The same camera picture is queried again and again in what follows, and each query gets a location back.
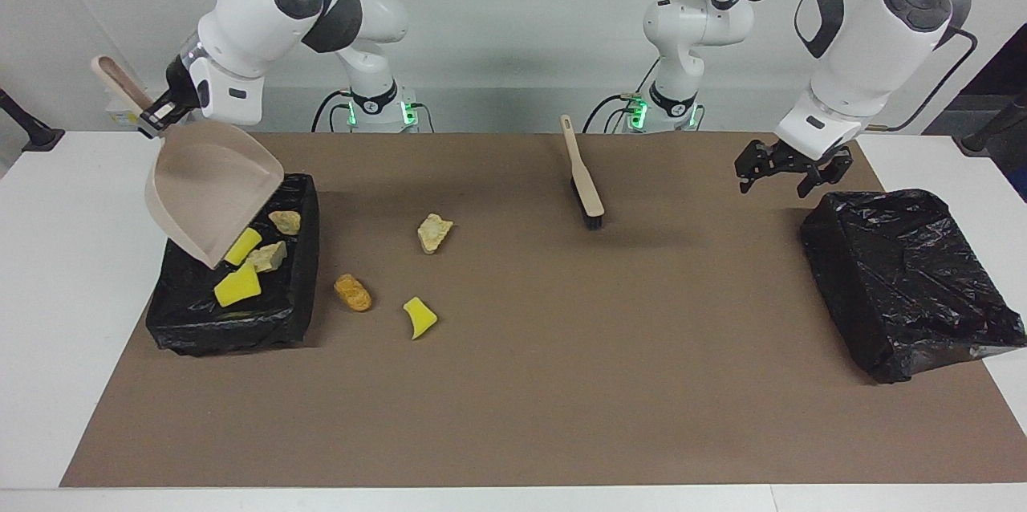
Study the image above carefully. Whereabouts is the pale crusty bread chunk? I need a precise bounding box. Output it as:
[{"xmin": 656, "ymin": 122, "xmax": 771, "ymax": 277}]
[{"xmin": 416, "ymin": 213, "xmax": 455, "ymax": 255}]

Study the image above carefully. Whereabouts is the brown paper table mat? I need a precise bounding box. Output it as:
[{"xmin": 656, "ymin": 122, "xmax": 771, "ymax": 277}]
[{"xmin": 60, "ymin": 132, "xmax": 1027, "ymax": 489}]

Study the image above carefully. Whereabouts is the white wall outlet box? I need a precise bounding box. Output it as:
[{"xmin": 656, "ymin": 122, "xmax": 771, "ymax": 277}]
[{"xmin": 105, "ymin": 87, "xmax": 194, "ymax": 128}]

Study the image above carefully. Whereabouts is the yellow sponge piece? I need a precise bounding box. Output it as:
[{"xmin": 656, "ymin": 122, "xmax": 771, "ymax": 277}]
[
  {"xmin": 213, "ymin": 265, "xmax": 262, "ymax": 309},
  {"xmin": 403, "ymin": 296, "xmax": 439, "ymax": 340},
  {"xmin": 223, "ymin": 227, "xmax": 264, "ymax": 266}
]

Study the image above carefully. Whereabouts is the black stand base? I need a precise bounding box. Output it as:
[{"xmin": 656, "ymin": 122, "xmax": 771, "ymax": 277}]
[
  {"xmin": 0, "ymin": 87, "xmax": 67, "ymax": 152},
  {"xmin": 952, "ymin": 89, "xmax": 1027, "ymax": 158}
]

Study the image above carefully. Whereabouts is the beige plastic dustpan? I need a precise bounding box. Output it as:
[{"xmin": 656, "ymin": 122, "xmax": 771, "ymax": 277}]
[{"xmin": 91, "ymin": 55, "xmax": 286, "ymax": 271}]

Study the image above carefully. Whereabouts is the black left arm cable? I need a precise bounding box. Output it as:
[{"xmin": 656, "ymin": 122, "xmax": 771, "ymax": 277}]
[{"xmin": 726, "ymin": 0, "xmax": 980, "ymax": 133}]

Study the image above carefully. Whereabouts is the black base power cable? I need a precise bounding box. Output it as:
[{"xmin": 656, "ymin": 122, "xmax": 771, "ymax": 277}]
[
  {"xmin": 582, "ymin": 92, "xmax": 635, "ymax": 133},
  {"xmin": 311, "ymin": 88, "xmax": 354, "ymax": 133}
]

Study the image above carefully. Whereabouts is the brown bread roll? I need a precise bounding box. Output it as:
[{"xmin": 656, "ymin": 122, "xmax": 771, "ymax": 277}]
[{"xmin": 334, "ymin": 274, "xmax": 373, "ymax": 313}]

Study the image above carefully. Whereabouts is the black bag lined bin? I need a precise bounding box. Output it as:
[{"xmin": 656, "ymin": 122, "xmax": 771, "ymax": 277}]
[
  {"xmin": 146, "ymin": 173, "xmax": 320, "ymax": 357},
  {"xmin": 799, "ymin": 189, "xmax": 1027, "ymax": 384}
]

